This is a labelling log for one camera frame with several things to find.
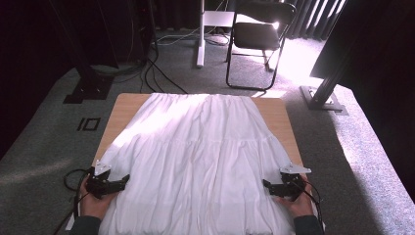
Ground white floor cable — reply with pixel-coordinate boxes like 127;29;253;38
156;25;230;47

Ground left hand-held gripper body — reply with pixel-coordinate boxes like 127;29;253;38
85;160;122;200

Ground black stand with flat base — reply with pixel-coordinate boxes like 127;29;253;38
48;0;115;105

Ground black curtain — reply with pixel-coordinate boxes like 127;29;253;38
309;0;415;197

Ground grey pleated curtain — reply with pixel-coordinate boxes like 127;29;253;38
287;0;347;42

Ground person's left hand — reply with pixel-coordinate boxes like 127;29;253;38
79;175;115;220

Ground black folding chair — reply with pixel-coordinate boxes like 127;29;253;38
225;0;298;92

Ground black stand with grey base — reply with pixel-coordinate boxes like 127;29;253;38
299;32;349;117

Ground person's right hand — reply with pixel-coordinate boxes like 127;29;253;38
277;175;315;219

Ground white desk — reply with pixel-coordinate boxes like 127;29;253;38
195;0;237;70

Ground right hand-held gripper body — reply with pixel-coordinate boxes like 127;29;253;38
276;163;312;202

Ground black cable loop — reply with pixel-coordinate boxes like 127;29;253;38
63;167;91;193

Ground black floor cables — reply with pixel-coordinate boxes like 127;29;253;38
139;48;189;96

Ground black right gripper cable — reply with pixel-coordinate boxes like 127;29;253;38
301;179;326;235

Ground white skirt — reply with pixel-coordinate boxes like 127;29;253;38
97;92;326;235

